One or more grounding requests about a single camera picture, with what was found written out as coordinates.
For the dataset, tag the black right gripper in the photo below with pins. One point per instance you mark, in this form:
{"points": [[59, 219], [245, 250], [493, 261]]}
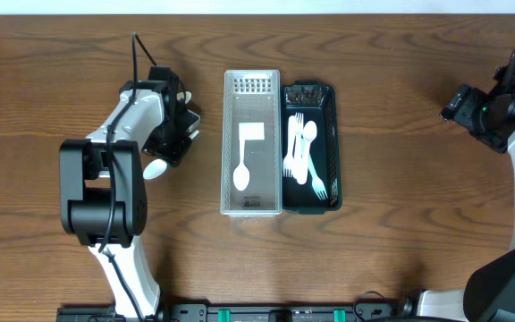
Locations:
{"points": [[462, 106]]}

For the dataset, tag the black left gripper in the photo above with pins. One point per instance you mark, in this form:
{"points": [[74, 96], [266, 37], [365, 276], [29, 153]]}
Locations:
{"points": [[173, 130]]}

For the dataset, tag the white plastic spoon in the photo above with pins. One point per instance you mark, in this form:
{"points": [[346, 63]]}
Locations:
{"points": [[170, 154], [241, 173], [187, 97]]}

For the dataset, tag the white wooden fork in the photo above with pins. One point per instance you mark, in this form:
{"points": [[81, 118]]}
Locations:
{"points": [[288, 159], [299, 125]]}

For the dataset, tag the white wooden spoon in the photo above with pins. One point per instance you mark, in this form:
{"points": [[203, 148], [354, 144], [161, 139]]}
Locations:
{"points": [[308, 134]]}

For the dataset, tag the pale mint plastic fork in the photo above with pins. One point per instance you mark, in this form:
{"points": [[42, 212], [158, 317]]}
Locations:
{"points": [[317, 184]]}

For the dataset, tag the white plastic spoon top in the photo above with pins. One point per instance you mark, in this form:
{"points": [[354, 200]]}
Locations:
{"points": [[187, 97]]}

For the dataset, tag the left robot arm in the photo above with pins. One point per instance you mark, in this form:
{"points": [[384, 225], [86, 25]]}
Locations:
{"points": [[103, 192]]}

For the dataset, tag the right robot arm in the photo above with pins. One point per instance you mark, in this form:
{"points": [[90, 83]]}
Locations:
{"points": [[489, 294]]}

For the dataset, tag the clear plastic basket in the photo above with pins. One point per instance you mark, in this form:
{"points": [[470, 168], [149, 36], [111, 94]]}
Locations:
{"points": [[252, 96]]}

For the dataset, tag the dark green plastic basket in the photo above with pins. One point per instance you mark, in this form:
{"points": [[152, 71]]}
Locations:
{"points": [[317, 102]]}

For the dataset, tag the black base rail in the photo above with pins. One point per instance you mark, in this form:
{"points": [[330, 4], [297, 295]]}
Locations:
{"points": [[200, 312]]}

